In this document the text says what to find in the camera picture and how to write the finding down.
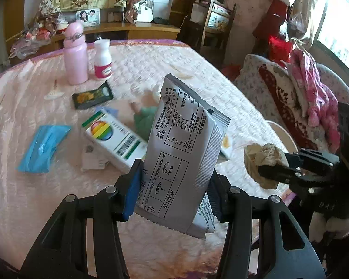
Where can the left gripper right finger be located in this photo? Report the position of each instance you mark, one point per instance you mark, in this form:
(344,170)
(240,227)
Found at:
(263,239)

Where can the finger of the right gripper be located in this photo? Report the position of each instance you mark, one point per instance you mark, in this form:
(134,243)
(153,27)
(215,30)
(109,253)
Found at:
(315,161)
(281,174)

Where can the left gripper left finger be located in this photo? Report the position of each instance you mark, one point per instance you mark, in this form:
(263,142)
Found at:
(60,250)

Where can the beige paper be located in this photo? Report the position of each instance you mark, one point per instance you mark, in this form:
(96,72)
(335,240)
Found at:
(267,155)

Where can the silver grey food pouch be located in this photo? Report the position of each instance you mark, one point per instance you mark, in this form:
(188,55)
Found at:
(183,148)

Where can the blue tissue pack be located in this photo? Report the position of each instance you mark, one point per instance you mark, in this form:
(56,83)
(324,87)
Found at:
(37,158)

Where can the rainbow medicine box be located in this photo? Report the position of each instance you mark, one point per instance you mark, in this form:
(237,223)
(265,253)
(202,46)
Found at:
(119,144)

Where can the green fluffy cloth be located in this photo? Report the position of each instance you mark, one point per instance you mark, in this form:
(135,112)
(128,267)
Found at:
(143,119)

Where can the dark green biscuit packet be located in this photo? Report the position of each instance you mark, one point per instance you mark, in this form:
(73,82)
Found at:
(88,99)

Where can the green white milk carton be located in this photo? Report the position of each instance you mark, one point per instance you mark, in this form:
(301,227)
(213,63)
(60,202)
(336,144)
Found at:
(226,148)

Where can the blue white small box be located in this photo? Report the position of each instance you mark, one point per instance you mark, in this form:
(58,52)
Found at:
(111,111)

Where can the white trash bin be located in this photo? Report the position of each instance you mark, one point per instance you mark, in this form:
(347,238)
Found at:
(284,136)

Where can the gloved right hand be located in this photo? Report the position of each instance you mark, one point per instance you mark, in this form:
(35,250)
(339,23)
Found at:
(319,226)

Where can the pink floral clothing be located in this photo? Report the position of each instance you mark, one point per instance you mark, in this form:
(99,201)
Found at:
(320,102)

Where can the floral covered sofa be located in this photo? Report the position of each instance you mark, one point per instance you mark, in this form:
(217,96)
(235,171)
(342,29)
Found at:
(275,94)

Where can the white paper leaflet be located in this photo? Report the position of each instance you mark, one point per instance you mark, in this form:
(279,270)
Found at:
(92,159)

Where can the pink quilted table cover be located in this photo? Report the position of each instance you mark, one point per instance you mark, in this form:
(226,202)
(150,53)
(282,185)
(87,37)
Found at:
(37,93)

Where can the wooden chair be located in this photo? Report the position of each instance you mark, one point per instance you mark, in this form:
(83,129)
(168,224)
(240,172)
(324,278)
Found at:
(206,28)

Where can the white pill bottle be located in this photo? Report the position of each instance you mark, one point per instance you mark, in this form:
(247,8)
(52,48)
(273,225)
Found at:
(102,59)

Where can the pink water bottle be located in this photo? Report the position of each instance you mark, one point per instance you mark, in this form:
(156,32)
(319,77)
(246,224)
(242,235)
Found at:
(75,54)

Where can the wooden low cabinet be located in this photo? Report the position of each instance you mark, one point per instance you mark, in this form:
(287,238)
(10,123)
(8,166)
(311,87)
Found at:
(117,31)

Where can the white kettle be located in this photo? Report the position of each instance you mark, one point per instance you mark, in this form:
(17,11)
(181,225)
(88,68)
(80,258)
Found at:
(145,11)

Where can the framed couple photo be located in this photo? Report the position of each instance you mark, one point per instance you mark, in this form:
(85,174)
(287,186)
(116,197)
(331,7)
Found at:
(88,18)

